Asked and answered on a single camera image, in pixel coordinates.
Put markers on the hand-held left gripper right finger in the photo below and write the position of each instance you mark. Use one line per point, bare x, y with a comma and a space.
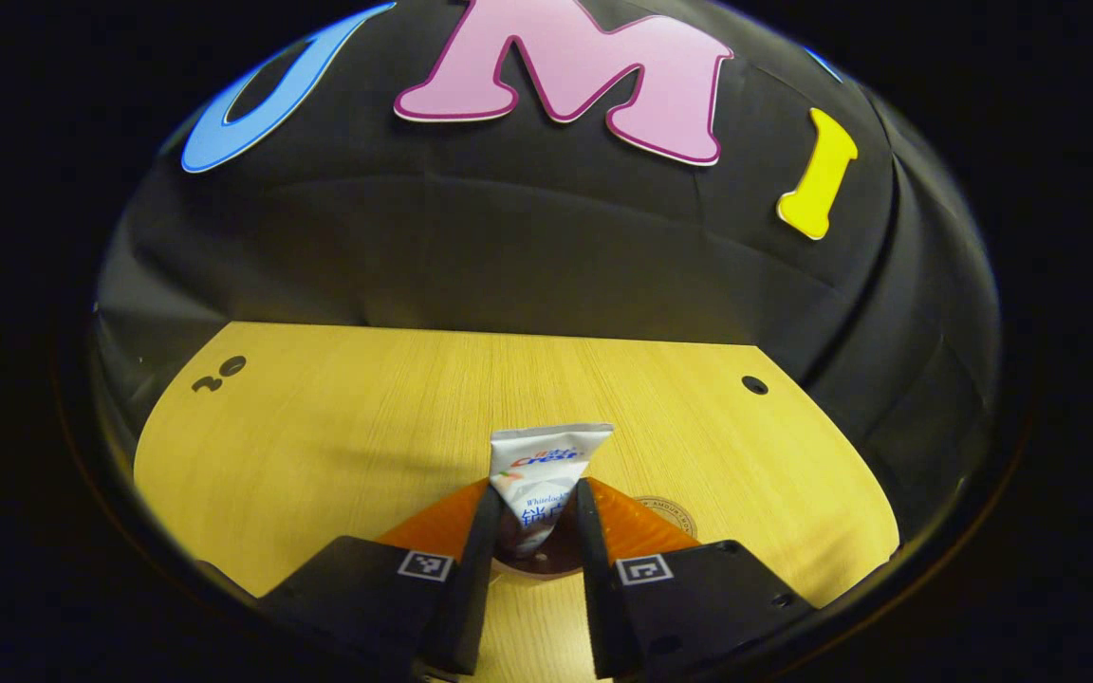
698, 607

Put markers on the round brown coaster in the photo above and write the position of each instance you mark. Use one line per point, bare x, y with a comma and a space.
677, 517

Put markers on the beige cup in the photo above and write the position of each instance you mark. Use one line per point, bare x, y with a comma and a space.
551, 562

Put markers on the white toothpaste tube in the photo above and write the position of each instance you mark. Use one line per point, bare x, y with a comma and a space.
546, 465

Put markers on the black backdrop cloth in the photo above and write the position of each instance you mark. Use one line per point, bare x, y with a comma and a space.
509, 247

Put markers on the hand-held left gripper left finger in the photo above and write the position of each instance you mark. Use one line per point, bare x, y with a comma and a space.
366, 598

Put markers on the wooden desktop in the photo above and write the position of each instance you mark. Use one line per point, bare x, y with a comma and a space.
319, 427

